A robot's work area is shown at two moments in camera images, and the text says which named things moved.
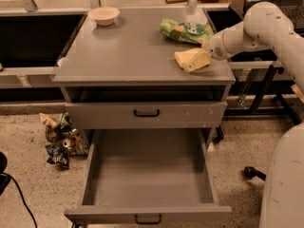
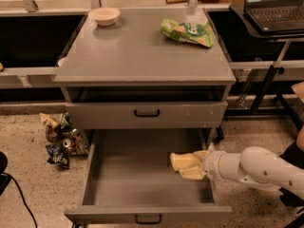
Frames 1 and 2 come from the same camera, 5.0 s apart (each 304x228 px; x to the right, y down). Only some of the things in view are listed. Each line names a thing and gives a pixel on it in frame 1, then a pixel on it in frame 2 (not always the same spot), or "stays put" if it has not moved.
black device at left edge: x=4 y=177 stays put
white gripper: x=215 y=47 → x=211 y=164
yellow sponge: x=192 y=60 → x=180 y=161
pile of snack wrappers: x=63 y=141 stays put
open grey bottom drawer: x=148 y=175 stays put
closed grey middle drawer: x=149 y=115 stays put
